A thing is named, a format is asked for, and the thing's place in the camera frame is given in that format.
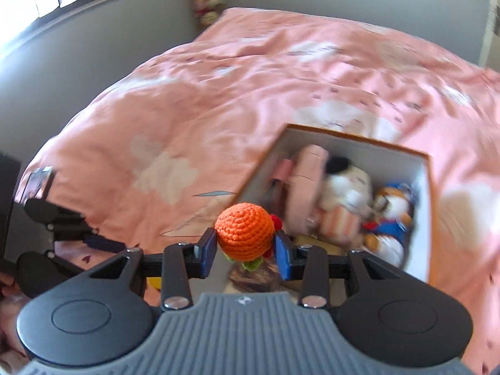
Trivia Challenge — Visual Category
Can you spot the dark illustrated card box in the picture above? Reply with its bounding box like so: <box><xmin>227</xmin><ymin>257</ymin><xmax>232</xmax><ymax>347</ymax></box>
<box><xmin>228</xmin><ymin>260</ymin><xmax>281</xmax><ymax>293</ymax></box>

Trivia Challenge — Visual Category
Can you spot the gold card box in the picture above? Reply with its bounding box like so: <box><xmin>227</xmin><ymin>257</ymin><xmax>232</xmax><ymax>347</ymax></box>
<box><xmin>293</xmin><ymin>235</ymin><xmax>346</xmax><ymax>256</ymax></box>

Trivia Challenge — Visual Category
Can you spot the orange crochet ball toy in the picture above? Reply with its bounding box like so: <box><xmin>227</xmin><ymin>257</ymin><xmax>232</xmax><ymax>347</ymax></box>
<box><xmin>214</xmin><ymin>202</ymin><xmax>282</xmax><ymax>272</ymax></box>

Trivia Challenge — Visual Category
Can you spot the white panda plush toy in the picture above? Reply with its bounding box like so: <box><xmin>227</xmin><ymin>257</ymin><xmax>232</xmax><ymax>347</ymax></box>
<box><xmin>317</xmin><ymin>156</ymin><xmax>373</xmax><ymax>249</ymax></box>

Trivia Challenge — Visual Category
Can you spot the pink umbrella pouch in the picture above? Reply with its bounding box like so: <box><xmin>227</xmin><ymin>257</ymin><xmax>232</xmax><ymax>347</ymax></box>
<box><xmin>284</xmin><ymin>145</ymin><xmax>329</xmax><ymax>236</ymax></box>

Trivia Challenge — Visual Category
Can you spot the red panda sailor plush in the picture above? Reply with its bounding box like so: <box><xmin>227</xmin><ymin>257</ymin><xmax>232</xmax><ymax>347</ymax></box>
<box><xmin>362</xmin><ymin>183</ymin><xmax>415</xmax><ymax>268</ymax></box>

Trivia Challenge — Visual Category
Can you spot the beige bedroom door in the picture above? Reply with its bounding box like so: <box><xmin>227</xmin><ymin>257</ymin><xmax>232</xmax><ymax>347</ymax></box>
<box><xmin>478</xmin><ymin>0</ymin><xmax>500</xmax><ymax>72</ymax></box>

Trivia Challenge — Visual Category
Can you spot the person's left hand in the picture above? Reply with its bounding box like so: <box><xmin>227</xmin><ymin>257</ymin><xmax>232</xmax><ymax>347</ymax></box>
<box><xmin>1</xmin><ymin>273</ymin><xmax>30</xmax><ymax>374</ymax></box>

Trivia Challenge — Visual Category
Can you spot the smartphone with lit screen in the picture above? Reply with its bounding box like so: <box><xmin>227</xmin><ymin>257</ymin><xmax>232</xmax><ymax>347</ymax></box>
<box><xmin>17</xmin><ymin>166</ymin><xmax>56</xmax><ymax>204</ymax></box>

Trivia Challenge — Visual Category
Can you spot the orange cardboard box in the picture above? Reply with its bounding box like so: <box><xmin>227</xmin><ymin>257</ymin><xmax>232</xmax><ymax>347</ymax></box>
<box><xmin>235</xmin><ymin>124</ymin><xmax>434</xmax><ymax>281</ymax></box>

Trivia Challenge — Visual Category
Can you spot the pink cloud-print duvet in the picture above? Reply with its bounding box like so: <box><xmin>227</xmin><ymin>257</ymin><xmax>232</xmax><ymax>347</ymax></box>
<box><xmin>29</xmin><ymin>8</ymin><xmax>499</xmax><ymax>374</ymax></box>

